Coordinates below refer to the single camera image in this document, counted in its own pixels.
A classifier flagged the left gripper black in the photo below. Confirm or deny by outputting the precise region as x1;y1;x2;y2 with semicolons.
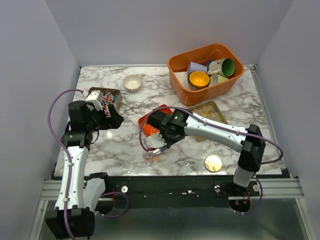
86;103;124;132

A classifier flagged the brown tray with lollipops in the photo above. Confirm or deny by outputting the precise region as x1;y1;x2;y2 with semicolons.
89;87;122;112

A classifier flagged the orange square candy tray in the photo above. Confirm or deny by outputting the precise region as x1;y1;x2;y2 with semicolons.
137;104;173;137

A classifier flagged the clear glass jar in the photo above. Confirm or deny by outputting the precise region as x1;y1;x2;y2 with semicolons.
142;150;159;167

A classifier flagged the gold tin with popsicle candies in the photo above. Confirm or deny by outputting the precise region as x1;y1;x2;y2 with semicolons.
185;100;229;143

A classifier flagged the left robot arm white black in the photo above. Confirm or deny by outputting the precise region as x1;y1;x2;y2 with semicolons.
45;100;124;240

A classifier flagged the white ceramic bowl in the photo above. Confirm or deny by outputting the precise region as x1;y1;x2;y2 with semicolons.
123;74;143;93

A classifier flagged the gold round jar lid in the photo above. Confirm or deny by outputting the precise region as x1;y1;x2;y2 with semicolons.
204;155;223;173

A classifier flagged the yellow inside bowl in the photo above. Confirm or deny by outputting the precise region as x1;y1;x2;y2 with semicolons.
187;71;211;91

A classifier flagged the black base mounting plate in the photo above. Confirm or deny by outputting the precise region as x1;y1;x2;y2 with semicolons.
84;173;260;210

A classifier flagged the large orange plastic bin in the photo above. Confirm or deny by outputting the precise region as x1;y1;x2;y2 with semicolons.
167;43;244;106

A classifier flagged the lavender cup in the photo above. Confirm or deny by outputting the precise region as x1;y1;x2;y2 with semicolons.
187;61;208;75

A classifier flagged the cream cup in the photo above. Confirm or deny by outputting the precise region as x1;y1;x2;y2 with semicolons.
209;74;229;87

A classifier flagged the blue cup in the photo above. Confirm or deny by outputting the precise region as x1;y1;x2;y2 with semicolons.
205;60;215;69

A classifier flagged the floral mug green inside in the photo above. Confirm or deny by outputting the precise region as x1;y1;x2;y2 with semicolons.
207;58;236;78

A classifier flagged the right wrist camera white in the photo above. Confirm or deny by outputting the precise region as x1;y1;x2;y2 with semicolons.
145;132;167;149

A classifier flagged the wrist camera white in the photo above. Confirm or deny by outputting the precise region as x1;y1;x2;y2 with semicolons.
145;132;167;149
85;90;104;111

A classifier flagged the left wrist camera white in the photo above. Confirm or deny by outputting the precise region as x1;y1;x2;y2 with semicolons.
85;90;104;111

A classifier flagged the aluminium rail frame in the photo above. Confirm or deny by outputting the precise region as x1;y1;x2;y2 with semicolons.
30;64;304;240

